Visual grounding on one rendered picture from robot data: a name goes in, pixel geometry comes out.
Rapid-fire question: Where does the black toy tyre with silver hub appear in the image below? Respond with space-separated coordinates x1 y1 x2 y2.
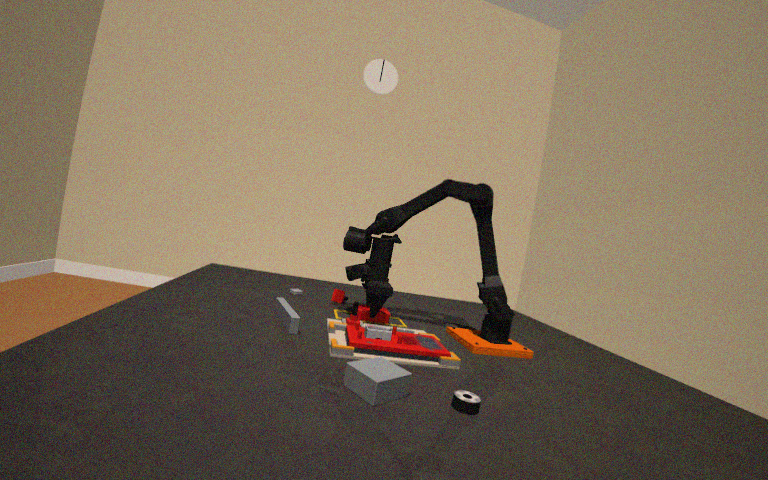
451 390 481 416

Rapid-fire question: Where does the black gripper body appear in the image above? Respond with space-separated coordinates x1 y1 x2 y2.
361 256 393 296

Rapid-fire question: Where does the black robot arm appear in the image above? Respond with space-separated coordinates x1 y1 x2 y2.
343 179 515 345

